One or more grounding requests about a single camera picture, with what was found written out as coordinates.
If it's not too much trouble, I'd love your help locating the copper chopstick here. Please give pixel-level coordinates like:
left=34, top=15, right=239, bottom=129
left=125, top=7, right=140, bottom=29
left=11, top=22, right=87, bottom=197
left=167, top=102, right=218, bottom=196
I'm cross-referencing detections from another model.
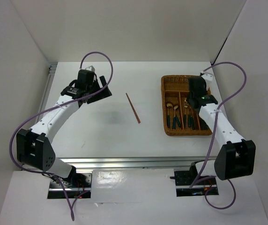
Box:
left=125, top=93, right=141, bottom=124

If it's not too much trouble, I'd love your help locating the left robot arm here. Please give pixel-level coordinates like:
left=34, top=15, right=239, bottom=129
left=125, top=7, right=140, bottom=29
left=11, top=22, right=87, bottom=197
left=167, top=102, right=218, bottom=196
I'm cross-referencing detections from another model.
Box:
left=16, top=66, right=112, bottom=187

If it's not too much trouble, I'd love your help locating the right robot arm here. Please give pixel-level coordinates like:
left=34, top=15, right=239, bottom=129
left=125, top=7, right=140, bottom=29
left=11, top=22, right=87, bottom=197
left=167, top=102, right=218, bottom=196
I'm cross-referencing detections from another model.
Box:
left=188, top=76, right=256, bottom=180

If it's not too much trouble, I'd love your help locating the woven wicker cutlery basket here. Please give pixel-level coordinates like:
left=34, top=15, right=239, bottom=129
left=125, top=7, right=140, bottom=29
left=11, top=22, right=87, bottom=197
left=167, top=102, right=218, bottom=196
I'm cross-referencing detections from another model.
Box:
left=161, top=75, right=212, bottom=136

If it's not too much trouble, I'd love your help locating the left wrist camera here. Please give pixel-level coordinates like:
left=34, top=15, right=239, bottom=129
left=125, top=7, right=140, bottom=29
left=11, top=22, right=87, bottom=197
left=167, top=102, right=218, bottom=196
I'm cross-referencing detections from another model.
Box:
left=85, top=66, right=95, bottom=72

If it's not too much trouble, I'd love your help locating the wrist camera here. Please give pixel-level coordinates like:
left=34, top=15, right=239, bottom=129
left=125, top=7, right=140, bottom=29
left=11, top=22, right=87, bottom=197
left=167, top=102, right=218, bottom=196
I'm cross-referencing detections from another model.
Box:
left=200, top=71, right=214, bottom=90
left=85, top=66, right=95, bottom=72

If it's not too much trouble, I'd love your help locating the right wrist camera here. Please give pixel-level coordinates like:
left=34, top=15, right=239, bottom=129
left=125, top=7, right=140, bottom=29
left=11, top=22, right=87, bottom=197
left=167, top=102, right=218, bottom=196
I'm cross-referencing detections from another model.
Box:
left=200, top=71, right=214, bottom=90

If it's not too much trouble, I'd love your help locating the aluminium frame rail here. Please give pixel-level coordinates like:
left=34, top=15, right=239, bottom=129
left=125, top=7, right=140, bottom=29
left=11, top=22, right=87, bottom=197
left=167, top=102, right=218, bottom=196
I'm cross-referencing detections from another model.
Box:
left=21, top=63, right=242, bottom=170

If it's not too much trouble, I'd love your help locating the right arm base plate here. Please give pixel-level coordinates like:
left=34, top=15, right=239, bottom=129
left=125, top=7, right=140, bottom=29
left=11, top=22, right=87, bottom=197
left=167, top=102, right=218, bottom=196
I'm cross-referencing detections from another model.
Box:
left=170, top=171, right=219, bottom=197

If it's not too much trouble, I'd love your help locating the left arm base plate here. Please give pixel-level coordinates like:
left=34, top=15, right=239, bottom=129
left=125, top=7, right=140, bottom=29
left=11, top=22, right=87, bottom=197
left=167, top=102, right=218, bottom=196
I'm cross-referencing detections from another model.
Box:
left=47, top=172, right=92, bottom=199

